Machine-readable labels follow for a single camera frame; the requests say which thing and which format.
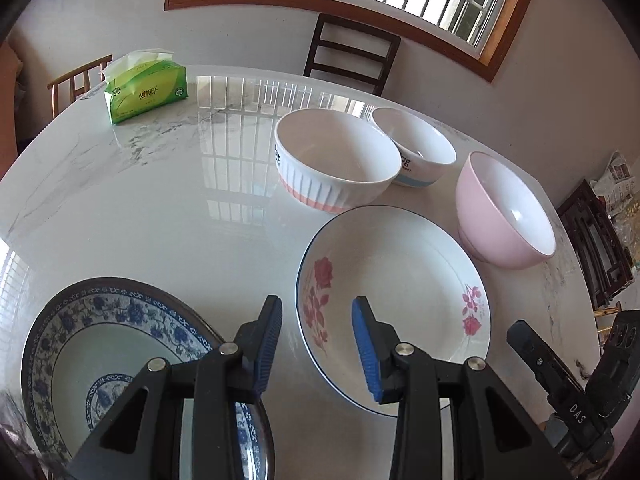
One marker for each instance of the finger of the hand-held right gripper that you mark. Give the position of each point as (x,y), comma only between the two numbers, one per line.
(535,355)

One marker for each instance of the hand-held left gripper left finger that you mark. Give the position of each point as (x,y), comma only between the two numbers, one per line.
(267,345)

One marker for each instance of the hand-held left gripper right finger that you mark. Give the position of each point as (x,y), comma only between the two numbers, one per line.
(365,350)

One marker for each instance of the white plate with red roses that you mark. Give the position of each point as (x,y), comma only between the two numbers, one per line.
(400,270)

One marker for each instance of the ribbed white bowl pink band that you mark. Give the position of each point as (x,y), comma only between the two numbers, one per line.
(325,180)

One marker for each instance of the blue and white patterned plate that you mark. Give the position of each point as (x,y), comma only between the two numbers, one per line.
(75,350)

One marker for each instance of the small white bowl blue band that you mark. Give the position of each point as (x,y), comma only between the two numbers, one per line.
(420,145)

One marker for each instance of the dark carved wooden furniture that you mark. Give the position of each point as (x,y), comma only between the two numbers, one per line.
(595,240)

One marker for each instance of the newspaper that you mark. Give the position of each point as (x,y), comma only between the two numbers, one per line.
(620,170)

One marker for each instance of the green tissue pack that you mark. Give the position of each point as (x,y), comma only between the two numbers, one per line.
(145,95)

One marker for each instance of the dark wooden chair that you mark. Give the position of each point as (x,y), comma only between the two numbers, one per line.
(350,27)

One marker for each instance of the light wooden chair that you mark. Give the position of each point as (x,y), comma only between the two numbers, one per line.
(80,67)

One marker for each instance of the wooden framed window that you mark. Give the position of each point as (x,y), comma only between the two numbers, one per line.
(450,0)

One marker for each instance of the brown cardboard box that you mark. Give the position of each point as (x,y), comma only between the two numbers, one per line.
(10,85)

